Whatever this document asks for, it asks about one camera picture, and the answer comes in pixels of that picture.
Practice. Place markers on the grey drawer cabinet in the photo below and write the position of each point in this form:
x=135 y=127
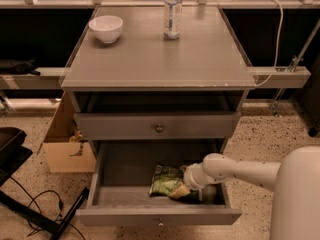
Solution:
x=142 y=72

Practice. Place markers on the open grey middle drawer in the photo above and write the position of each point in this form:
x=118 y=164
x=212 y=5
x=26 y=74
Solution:
x=120 y=189

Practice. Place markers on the clear plastic water bottle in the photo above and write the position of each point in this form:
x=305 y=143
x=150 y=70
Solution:
x=172 y=18

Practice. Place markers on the white ceramic bowl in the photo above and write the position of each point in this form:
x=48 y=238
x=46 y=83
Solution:
x=107 y=28

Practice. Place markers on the cardboard box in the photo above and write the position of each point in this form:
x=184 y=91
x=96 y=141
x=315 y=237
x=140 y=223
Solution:
x=65 y=148

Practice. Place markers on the closed grey top drawer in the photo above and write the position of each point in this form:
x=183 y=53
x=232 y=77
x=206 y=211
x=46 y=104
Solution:
x=142 y=126

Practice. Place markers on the black equipment stand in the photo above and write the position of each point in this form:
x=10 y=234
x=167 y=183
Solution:
x=12 y=156

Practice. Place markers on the black cloth on shelf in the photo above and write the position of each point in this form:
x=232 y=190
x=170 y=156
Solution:
x=18 y=67

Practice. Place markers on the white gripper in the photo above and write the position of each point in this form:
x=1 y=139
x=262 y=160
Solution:
x=191 y=180

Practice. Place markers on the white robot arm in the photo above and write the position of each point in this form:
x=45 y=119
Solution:
x=294 y=182

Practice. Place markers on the metal shelf rail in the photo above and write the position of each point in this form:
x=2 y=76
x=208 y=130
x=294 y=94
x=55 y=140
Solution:
x=51 y=78

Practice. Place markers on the green jalapeno chip bag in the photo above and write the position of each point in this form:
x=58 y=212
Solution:
x=165 y=179

